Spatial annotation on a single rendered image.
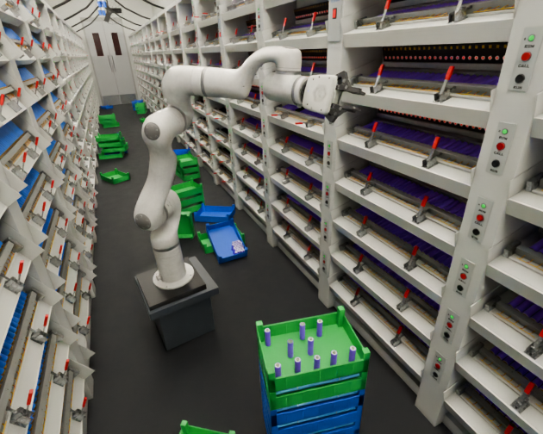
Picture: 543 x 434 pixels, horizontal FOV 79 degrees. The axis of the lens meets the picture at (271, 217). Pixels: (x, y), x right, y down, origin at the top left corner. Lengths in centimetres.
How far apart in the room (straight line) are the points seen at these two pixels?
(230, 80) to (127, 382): 131
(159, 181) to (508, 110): 110
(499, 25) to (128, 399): 172
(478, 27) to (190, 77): 78
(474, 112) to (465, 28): 20
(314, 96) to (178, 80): 44
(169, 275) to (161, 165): 53
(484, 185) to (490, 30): 36
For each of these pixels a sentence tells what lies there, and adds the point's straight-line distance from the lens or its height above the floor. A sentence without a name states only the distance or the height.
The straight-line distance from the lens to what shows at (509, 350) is 114.
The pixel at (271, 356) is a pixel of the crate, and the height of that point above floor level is 40.
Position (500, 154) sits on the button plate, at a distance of 96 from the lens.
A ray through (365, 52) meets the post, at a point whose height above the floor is 124.
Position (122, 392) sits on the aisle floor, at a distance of 168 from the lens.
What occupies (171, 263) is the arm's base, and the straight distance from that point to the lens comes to 154.
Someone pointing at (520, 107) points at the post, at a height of 113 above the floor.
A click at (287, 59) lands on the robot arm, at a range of 104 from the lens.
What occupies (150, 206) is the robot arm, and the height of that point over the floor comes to 73.
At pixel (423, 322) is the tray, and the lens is 136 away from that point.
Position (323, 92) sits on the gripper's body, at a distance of 95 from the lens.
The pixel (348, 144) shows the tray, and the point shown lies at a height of 92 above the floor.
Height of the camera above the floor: 126
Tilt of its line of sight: 27 degrees down
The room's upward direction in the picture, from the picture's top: 2 degrees counter-clockwise
